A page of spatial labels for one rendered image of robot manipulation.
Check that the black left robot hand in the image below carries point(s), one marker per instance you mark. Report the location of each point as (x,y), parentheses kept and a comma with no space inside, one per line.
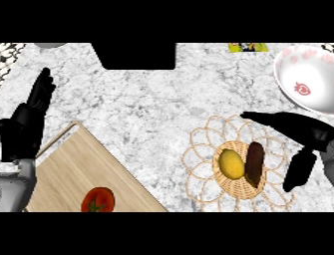
(24,126)

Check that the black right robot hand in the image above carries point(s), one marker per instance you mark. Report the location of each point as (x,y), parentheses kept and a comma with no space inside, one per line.
(302,127)

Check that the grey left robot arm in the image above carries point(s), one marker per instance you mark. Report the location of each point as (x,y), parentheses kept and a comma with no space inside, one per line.
(7,191)

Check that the dark brown sweet potato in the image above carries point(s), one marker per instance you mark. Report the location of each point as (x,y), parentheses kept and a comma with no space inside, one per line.
(254,164)

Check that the white bowl with pink print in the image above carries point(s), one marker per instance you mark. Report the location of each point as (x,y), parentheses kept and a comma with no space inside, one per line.
(318,79)

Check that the woven wicker placemat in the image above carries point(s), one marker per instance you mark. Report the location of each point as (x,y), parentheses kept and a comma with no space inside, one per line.
(239,167)

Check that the yellow lemon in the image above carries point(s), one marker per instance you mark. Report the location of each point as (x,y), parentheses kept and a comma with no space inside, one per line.
(231,164)

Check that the pale wooden cutting board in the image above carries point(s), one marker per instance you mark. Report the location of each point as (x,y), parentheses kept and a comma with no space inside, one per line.
(87,172)

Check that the grey round object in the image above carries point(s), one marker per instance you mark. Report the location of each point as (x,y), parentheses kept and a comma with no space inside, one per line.
(50,45)

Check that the red tomato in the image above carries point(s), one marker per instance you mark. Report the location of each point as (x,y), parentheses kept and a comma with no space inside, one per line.
(97,200)

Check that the yellow green packet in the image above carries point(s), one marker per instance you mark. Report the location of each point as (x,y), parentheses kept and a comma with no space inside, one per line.
(247,47)

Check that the black rectangular appliance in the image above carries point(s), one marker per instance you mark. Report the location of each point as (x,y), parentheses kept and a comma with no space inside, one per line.
(137,55)

